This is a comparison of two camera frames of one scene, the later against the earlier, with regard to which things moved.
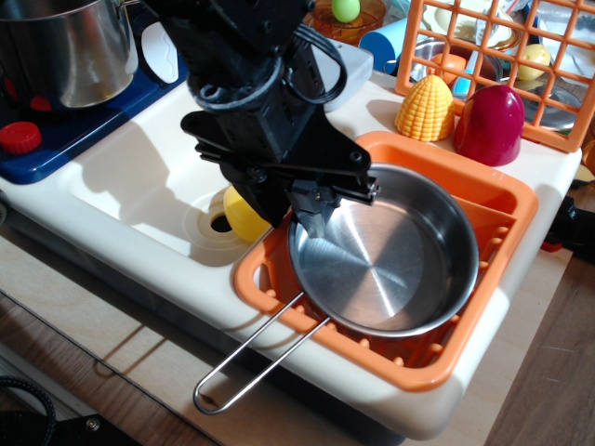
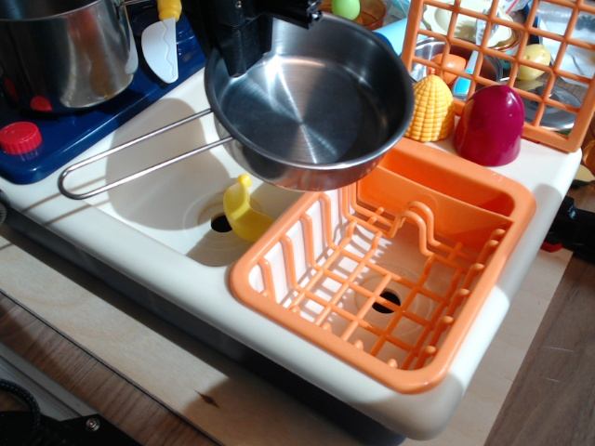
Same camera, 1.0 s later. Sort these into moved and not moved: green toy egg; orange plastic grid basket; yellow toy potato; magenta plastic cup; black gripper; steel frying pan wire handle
Moved: steel frying pan wire handle; black gripper
Not moved: orange plastic grid basket; green toy egg; yellow toy potato; magenta plastic cup
